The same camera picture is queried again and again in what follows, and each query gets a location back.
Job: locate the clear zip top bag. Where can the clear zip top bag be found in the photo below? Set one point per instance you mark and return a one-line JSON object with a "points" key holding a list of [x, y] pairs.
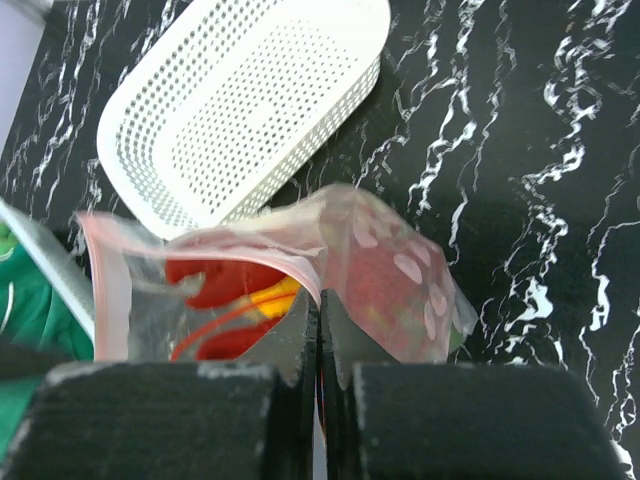
{"points": [[140, 316]]}

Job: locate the white oval perforated basket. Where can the white oval perforated basket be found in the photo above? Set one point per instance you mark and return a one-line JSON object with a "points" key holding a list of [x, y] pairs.
{"points": [[231, 101]]}

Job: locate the black marble pattern mat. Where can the black marble pattern mat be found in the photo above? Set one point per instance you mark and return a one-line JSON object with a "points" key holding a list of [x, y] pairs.
{"points": [[507, 131]]}

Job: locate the green cloth garment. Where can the green cloth garment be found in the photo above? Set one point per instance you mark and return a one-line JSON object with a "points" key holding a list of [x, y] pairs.
{"points": [[32, 314]]}

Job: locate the red fake lobster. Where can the red fake lobster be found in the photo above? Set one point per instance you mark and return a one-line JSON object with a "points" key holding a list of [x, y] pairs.
{"points": [[226, 283]]}

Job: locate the fake red grapes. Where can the fake red grapes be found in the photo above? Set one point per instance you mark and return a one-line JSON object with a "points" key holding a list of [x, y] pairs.
{"points": [[388, 293]]}

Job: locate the fake orange fruit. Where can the fake orange fruit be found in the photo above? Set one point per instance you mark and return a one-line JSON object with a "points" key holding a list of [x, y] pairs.
{"points": [[276, 301]]}

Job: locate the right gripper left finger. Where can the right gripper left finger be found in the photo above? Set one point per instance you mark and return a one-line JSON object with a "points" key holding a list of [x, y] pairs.
{"points": [[251, 418]]}

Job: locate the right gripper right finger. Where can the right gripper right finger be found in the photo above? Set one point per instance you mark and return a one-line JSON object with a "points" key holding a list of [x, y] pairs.
{"points": [[388, 420]]}

